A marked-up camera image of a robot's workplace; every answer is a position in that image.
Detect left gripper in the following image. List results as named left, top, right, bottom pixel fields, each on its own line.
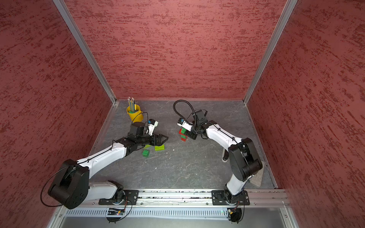
left=137, top=132, right=169, bottom=147

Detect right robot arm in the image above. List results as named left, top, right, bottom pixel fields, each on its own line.
left=191, top=110, right=263, bottom=204

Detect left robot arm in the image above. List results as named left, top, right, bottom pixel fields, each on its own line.
left=48, top=120, right=169, bottom=209

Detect yellow pencil cup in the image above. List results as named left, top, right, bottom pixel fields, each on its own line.
left=126, top=104, right=144, bottom=123

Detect pencils in cup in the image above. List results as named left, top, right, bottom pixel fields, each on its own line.
left=128, top=97, right=136, bottom=113

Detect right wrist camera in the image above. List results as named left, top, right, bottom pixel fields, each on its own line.
left=177, top=118, right=194, bottom=131

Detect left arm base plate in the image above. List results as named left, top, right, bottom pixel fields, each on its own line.
left=98, top=190, right=139, bottom=206

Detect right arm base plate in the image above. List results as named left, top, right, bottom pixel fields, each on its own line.
left=211, top=190, right=250, bottom=206

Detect aluminium front rail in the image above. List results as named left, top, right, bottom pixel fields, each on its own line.
left=85, top=188, right=289, bottom=207

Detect right corner aluminium post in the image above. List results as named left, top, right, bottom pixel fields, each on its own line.
left=243, top=0, right=298, bottom=106

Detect corner aluminium post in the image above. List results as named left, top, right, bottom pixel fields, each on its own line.
left=243, top=0, right=298, bottom=106
left=53, top=0, right=117, bottom=104

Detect left corner aluminium post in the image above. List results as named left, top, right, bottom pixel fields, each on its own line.
left=53, top=0, right=117, bottom=104

